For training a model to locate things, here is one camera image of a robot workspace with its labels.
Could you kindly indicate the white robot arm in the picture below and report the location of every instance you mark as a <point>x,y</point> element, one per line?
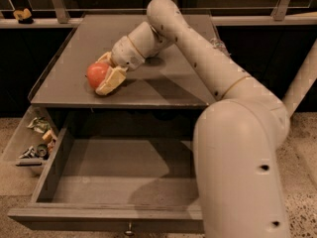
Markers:
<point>235,138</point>

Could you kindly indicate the clear plastic water bottle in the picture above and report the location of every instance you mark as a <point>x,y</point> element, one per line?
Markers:
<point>219,45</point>

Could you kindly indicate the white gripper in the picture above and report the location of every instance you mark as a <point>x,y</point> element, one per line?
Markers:
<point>126,55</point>

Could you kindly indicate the metal window railing frame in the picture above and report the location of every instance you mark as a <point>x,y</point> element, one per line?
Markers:
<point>222,12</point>

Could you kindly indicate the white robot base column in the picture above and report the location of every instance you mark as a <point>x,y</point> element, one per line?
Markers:
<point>302,82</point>

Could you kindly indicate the open grey top drawer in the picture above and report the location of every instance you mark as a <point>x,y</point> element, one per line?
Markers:
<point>103,184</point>

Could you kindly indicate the green crumpled snack bag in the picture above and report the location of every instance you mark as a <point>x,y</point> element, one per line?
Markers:
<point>39,125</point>

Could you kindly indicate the yellow sponge block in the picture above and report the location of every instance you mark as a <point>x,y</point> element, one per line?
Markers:
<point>49,136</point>

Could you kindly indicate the yellow black object on ledge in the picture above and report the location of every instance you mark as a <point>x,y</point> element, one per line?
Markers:
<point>23,16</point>

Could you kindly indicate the grey cabinet with top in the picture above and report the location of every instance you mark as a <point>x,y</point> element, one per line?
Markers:
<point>114,92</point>

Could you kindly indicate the metal drawer knob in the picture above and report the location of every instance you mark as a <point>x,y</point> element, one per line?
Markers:
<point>129,232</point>

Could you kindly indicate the red apple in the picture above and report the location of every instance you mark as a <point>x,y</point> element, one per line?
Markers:
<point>96,73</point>

